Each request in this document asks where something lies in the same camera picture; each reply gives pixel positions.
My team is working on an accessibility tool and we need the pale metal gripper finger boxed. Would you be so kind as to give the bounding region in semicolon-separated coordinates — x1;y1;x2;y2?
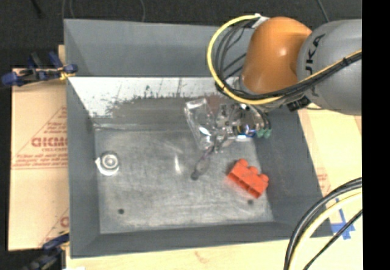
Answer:
191;140;218;180

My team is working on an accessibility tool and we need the clear plastic cup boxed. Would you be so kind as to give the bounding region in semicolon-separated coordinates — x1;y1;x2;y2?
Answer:
183;98;215;150

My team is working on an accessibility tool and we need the orange toy brick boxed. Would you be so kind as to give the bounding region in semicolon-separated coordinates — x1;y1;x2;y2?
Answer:
226;158;270;200

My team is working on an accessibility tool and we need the grey metal bin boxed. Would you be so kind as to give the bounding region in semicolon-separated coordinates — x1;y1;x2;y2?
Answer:
63;18;333;257

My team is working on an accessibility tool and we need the white round cap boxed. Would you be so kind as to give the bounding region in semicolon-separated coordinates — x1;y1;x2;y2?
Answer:
94;151;121;176

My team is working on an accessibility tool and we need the brown cardboard board red print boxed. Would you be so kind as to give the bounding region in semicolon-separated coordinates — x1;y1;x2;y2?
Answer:
7;44;363;252

